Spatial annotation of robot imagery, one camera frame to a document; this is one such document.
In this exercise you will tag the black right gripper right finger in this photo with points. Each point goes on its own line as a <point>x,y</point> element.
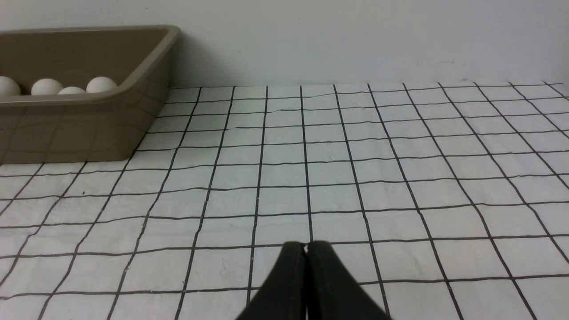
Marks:
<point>333,293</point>

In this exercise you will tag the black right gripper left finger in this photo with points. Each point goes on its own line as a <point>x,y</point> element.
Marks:
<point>281,296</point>

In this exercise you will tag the white ping-pong ball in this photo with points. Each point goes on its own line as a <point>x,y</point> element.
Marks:
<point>100,84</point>
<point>9,87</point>
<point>72,90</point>

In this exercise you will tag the white ping-pong ball back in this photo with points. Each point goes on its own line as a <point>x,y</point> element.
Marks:
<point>72,90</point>

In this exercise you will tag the white ping-pong ball logo bin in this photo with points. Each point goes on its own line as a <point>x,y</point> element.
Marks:
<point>46,86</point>

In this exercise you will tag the white black-grid tablecloth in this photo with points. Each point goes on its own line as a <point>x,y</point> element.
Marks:
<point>444,202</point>

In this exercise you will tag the olive plastic bin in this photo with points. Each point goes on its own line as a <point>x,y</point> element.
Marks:
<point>90,127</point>

